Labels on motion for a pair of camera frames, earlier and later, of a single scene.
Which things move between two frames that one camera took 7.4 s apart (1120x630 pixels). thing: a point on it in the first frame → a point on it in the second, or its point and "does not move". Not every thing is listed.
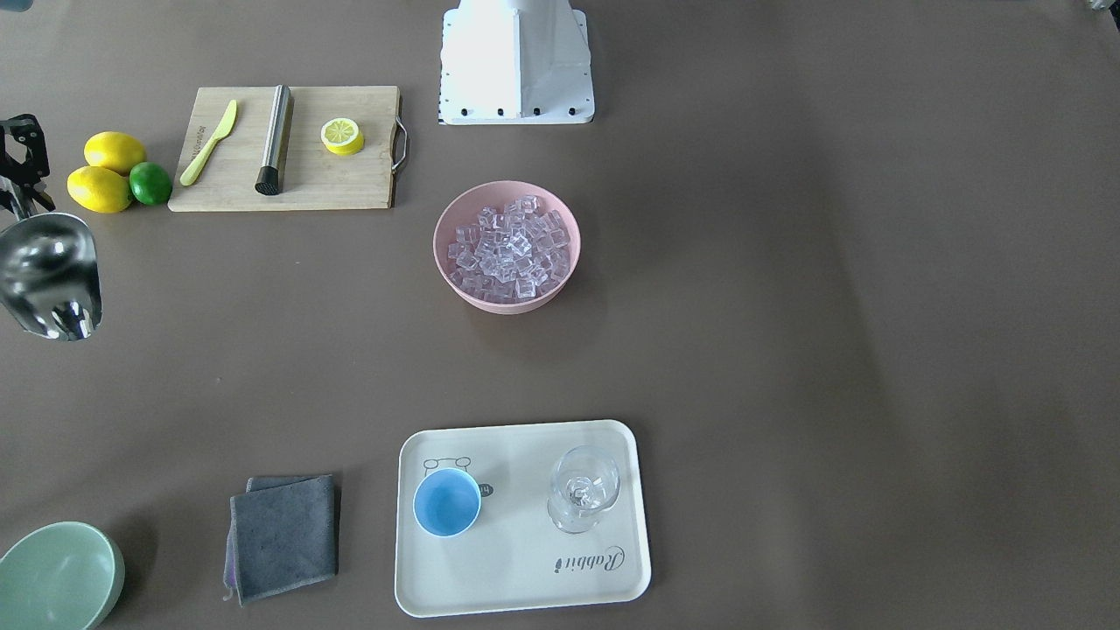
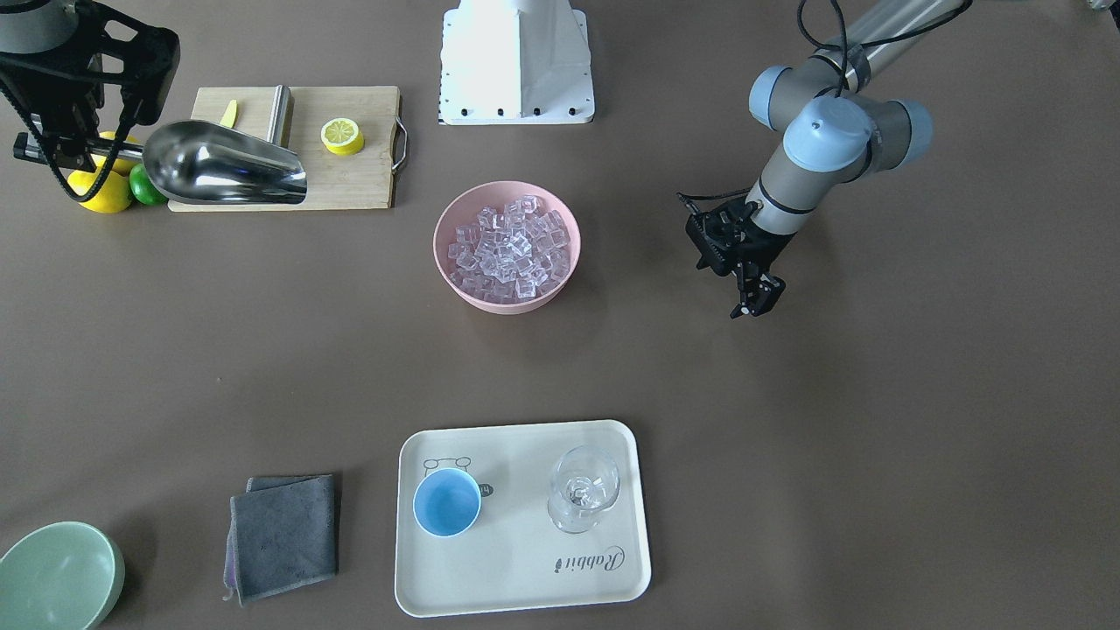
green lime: x=150 y=183 does not move
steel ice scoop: x=50 y=278 → x=209 y=161
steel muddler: x=279 y=120 does not move
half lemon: x=342 y=136 does not move
